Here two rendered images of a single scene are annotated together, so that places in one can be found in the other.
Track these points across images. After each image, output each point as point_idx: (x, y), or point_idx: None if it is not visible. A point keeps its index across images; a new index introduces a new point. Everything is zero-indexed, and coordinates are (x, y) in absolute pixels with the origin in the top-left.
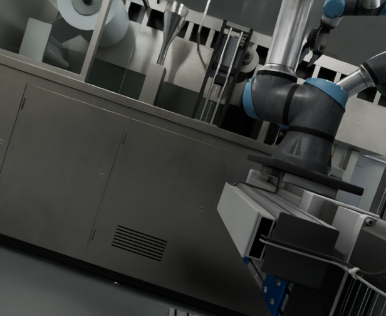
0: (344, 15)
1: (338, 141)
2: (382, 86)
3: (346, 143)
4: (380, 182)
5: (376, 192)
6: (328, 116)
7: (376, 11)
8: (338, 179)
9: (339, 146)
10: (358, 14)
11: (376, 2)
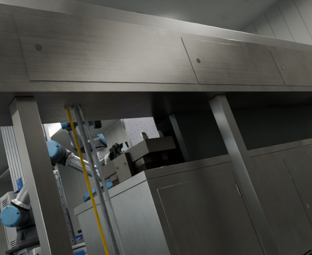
0: (83, 123)
1: (68, 118)
2: (59, 160)
3: (53, 123)
4: (73, 228)
5: (71, 231)
6: None
7: (68, 128)
8: (77, 215)
9: (58, 97)
10: (76, 125)
11: (70, 133)
